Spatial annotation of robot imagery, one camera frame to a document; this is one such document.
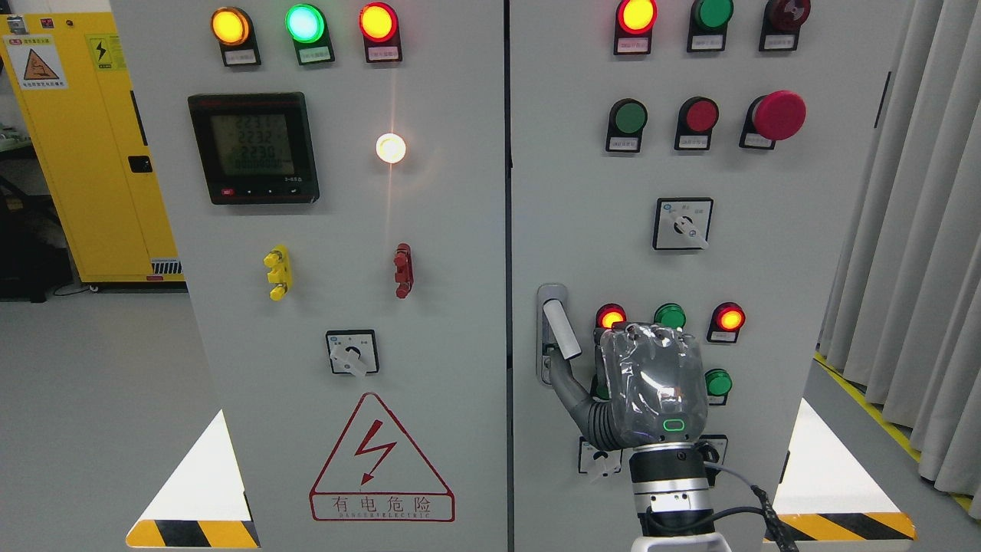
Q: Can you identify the red terminal connector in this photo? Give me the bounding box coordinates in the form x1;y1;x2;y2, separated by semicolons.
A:
393;242;414;298

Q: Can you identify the green indicator light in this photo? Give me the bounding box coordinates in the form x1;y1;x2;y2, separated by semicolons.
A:
284;3;334;66
687;0;733;53

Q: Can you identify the grey electrical control cabinet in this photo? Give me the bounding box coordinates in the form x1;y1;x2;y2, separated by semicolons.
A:
111;1;912;551

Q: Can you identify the green push button upper row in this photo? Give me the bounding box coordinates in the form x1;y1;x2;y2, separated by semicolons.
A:
604;98;648;153

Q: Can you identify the red emergency stop mushroom button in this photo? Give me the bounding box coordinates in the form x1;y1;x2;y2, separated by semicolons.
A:
739;90;807;150

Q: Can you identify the amber indicator light top left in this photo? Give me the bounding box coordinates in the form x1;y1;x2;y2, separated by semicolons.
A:
211;6;261;67

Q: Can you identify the red indicator light top right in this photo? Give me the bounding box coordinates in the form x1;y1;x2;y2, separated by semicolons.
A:
613;0;658;56

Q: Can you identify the green indicator light top right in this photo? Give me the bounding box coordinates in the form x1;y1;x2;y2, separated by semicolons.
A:
687;0;733;53

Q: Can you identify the lit red indicator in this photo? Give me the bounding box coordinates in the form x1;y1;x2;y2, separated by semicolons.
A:
707;303;746;343
595;303;628;330

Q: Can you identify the grey curtain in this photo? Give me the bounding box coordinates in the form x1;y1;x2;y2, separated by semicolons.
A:
819;1;980;518

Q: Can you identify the yellow terminal connector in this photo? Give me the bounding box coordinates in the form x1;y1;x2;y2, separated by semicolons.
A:
263;244;294;301

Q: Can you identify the green indicator light top left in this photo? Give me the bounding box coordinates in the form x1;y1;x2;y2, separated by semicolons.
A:
284;3;334;66

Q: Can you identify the red indicator light top left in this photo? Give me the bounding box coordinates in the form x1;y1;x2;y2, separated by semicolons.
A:
359;2;402;63

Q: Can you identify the black knob selector switch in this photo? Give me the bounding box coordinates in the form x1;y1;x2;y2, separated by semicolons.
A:
694;434;728;487

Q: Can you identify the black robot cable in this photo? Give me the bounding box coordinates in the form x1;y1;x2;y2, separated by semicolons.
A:
701;463;800;552

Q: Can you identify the red indicator light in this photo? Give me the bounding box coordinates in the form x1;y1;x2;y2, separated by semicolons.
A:
613;0;658;56
359;2;402;63

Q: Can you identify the lit red indicator middle left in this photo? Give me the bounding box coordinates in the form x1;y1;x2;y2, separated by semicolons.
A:
595;303;628;330

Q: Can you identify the green indicator middle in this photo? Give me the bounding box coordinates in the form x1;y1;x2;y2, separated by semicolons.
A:
653;303;687;329

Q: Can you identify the right upper rotary selector switch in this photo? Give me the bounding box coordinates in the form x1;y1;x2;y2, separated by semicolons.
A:
652;198;714;251

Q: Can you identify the silver cabinet door handle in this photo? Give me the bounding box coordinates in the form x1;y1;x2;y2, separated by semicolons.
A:
535;283;582;386

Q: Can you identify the black digital power meter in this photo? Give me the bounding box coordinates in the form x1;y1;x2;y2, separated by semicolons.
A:
187;92;321;204

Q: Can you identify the left panel rotary selector switch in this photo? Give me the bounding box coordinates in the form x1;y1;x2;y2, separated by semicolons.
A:
325;329;381;377

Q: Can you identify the lower white rotary selector switch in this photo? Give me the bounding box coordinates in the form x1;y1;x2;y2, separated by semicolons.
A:
577;436;624;484

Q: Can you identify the green push button lower right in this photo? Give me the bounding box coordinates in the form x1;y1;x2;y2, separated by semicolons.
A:
704;368;733;406

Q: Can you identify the silver robotic hand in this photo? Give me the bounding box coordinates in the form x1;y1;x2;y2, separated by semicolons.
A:
547;323;709;451

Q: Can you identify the dark red buzzer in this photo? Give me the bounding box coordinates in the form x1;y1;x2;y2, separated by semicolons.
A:
758;0;812;53

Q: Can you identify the red push button upper row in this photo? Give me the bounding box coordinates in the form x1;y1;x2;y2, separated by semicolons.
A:
674;97;720;153

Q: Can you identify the white lit indicator light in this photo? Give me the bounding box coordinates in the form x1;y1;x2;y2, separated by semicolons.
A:
375;133;407;165

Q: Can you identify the lit red indicator middle right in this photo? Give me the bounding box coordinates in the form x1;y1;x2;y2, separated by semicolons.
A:
707;303;746;343

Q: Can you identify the yellow safety storage cabinet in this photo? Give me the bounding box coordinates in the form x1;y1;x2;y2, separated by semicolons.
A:
2;11;185;285

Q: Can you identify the red electric danger warning sticker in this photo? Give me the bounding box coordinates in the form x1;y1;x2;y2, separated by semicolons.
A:
309;392;456;523

